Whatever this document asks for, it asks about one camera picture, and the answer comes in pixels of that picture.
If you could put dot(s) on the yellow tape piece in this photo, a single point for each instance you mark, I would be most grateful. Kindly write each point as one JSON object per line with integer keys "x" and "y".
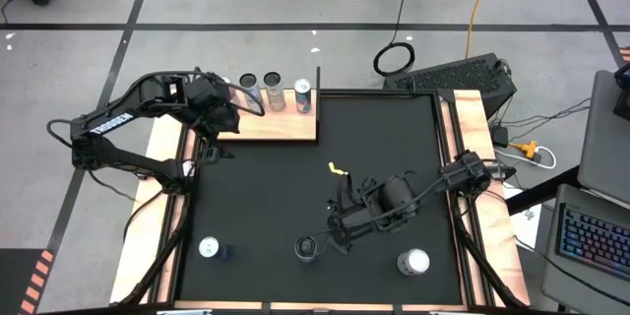
{"x": 337, "y": 169}

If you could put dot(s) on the white paper sheet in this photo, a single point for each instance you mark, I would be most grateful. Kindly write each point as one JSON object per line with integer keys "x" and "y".
{"x": 526, "y": 221}

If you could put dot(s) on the laptop with rainbow keyboard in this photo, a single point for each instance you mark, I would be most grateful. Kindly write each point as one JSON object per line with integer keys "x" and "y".
{"x": 590, "y": 241}

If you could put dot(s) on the black aluminium table frame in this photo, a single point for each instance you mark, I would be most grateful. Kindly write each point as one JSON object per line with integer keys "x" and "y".
{"x": 467, "y": 280}

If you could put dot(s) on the black mesh computer tower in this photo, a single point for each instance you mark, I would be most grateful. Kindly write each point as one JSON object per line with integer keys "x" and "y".
{"x": 462, "y": 79}

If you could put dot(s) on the small grey black box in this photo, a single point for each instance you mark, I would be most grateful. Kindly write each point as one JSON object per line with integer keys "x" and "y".
{"x": 499, "y": 172}

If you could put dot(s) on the Celsius Tropical Vibe can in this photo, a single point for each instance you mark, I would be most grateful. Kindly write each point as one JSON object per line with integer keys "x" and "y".
{"x": 274, "y": 93}

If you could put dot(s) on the grey desk top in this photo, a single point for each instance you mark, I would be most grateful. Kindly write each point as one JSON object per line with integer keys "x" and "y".
{"x": 605, "y": 147}

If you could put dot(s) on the black desktop device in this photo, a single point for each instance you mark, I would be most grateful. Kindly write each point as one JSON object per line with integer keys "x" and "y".
{"x": 624, "y": 98}

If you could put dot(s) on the Celsius Arctic Vibe can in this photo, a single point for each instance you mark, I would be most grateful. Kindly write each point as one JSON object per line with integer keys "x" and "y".
{"x": 305, "y": 250}
{"x": 252, "y": 96}

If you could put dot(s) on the black table mat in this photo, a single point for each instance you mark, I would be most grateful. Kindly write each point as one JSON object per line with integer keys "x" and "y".
{"x": 275, "y": 197}

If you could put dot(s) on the silver-topped dark blue can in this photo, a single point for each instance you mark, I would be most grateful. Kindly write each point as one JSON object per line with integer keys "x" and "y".
{"x": 209, "y": 247}

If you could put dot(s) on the orange power splitter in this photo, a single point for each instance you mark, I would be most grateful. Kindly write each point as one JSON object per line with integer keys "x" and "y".
{"x": 527, "y": 148}

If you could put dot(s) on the blue silver Red Bull can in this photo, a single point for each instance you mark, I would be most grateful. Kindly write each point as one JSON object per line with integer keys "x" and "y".
{"x": 302, "y": 98}

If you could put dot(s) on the wooden shelf board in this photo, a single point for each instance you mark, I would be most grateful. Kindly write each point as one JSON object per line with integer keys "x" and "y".
{"x": 285, "y": 125}

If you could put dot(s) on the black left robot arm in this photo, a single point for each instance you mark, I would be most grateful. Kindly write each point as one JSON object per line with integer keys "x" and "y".
{"x": 110, "y": 124}

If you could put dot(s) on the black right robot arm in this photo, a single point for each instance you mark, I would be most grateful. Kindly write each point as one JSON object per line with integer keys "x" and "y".
{"x": 398, "y": 197}

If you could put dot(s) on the black power adapter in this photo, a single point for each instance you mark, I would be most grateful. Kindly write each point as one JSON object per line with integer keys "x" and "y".
{"x": 499, "y": 136}

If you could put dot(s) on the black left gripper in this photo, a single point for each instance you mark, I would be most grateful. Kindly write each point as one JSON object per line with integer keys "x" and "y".
{"x": 211, "y": 103}

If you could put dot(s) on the black orange striped floor mat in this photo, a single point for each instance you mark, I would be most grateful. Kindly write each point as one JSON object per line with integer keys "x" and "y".
{"x": 625, "y": 54}
{"x": 15, "y": 280}

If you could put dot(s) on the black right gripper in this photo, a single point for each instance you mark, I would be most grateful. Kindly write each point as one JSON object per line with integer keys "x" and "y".
{"x": 357, "y": 224}

